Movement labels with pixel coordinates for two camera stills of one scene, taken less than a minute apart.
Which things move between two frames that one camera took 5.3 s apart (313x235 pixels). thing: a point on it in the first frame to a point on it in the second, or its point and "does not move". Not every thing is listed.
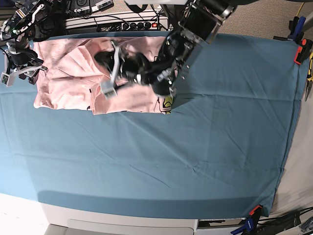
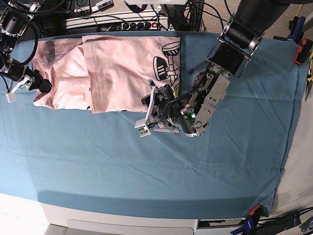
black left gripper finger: (107, 62) to (145, 100)
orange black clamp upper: (303, 51) does not move
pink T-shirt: (65, 77) does not move
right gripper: (22, 60) to (25, 78)
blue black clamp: (296, 26) does not move
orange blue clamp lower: (251, 222) does not move
